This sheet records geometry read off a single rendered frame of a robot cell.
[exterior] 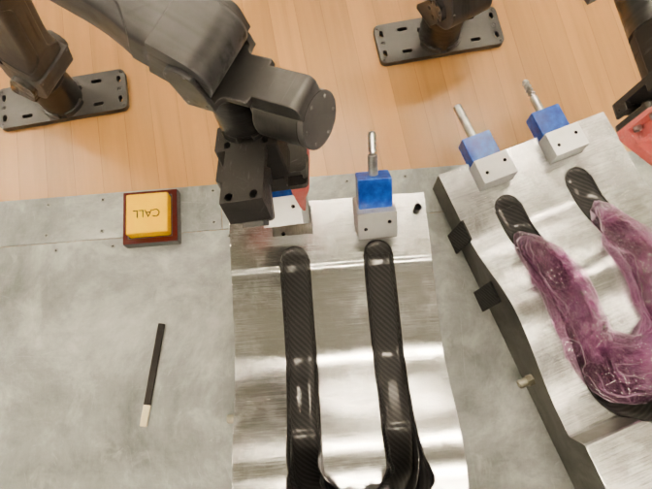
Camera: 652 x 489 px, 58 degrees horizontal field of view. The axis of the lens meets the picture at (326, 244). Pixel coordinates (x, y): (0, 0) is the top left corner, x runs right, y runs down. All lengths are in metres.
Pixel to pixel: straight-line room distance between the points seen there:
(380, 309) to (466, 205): 0.19
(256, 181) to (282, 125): 0.06
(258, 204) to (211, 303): 0.32
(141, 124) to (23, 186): 0.20
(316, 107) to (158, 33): 0.15
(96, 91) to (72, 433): 0.51
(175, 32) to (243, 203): 0.16
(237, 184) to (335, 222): 0.23
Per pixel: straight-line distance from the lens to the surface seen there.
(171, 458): 0.86
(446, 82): 0.98
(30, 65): 0.86
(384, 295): 0.76
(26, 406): 0.93
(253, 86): 0.55
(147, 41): 0.54
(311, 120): 0.55
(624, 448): 0.79
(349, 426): 0.71
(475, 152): 0.85
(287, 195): 0.74
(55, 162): 1.00
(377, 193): 0.74
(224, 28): 0.55
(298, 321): 0.76
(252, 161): 0.59
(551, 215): 0.86
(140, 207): 0.88
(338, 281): 0.76
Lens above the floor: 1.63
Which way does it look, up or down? 75 degrees down
